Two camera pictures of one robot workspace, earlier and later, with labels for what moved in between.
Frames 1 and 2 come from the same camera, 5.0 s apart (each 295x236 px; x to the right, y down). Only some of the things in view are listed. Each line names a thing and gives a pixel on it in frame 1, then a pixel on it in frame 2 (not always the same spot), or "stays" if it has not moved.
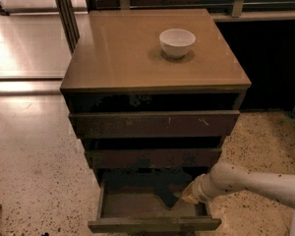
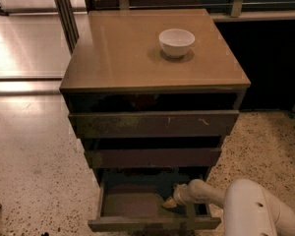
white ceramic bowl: (176, 42) stays
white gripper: (198, 190) → (181, 196)
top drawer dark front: (153, 124) stays
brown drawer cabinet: (152, 94) stays
